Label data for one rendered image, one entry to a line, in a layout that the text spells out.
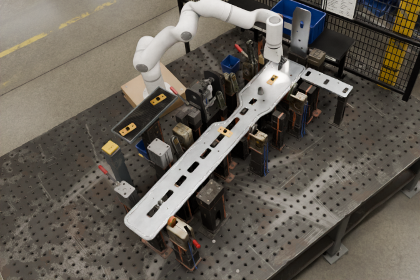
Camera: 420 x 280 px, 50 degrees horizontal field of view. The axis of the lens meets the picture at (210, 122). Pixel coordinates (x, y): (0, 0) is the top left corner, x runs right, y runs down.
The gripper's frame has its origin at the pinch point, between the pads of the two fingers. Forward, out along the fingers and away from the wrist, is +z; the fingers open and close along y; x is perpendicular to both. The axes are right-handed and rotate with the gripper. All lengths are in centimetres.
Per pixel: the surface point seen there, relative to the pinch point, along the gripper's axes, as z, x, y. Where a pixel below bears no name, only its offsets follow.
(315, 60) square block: 8.3, 23.6, 14.6
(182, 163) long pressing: 12, -75, -6
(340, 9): -7, 55, 12
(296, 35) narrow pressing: -1.8, 26.6, -1.1
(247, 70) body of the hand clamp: 10.5, -2.8, -15.6
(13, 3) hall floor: 112, 24, -355
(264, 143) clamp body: 10.9, -41.9, 22.0
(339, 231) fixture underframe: 75, -31, 69
